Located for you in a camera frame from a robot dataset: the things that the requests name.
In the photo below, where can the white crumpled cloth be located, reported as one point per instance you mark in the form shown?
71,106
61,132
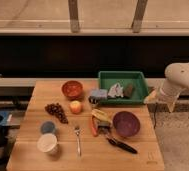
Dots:
115,90

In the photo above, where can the orange carrot toy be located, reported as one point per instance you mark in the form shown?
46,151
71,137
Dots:
93,127

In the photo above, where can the white paper cup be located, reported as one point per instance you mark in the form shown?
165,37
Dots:
47,143

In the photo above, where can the blue-grey small cup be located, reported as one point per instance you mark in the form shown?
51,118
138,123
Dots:
48,127

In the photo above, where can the dark grape bunch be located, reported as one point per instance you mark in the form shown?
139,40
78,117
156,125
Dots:
56,110

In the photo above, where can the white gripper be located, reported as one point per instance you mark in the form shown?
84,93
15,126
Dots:
165,94

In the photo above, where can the orange bowl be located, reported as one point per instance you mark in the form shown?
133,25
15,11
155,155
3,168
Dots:
72,89

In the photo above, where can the silver metal fork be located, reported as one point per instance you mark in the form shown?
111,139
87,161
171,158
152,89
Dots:
77,132

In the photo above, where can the black handled knife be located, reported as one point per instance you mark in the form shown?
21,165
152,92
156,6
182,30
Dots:
120,144

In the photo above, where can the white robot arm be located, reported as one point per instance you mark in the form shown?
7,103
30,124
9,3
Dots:
176,81

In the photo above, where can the yellow banana toy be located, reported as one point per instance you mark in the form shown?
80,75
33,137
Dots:
101,115

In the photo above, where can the wooden cutting board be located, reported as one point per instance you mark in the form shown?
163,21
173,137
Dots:
97,153

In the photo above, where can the brown object in bin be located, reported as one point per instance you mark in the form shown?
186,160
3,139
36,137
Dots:
128,90

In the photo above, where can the yellow-red apple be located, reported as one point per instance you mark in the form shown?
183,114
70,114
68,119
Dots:
75,107

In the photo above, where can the green plastic bin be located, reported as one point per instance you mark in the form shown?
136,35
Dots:
135,78

